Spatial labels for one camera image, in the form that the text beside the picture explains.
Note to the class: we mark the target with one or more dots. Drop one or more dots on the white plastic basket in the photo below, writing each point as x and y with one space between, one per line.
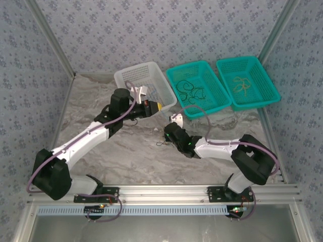
141 75

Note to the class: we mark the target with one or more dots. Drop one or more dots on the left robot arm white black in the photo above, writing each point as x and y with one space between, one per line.
85 143

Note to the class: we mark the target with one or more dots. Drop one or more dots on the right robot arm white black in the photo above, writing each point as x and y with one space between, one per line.
217 152

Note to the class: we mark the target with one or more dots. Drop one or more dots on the aluminium mounting beam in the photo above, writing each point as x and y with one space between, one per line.
164 194

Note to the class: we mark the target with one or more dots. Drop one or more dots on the teal plastic basket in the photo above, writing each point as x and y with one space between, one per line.
214 88
262 83

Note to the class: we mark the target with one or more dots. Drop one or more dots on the grey metal shelf panel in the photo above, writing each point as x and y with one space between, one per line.
164 229

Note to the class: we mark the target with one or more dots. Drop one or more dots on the black controller board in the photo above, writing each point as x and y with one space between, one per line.
92 210
233 214

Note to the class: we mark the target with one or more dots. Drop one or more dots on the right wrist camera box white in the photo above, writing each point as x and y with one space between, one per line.
178 122

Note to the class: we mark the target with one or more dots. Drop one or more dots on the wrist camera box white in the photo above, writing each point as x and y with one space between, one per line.
178 122
141 92

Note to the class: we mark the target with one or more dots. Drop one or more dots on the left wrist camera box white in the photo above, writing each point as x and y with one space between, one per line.
141 92

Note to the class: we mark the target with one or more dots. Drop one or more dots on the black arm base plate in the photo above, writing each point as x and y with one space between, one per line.
80 197
214 196

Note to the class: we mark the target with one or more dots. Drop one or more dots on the aluminium frame post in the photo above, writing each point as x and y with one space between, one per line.
53 37
279 25

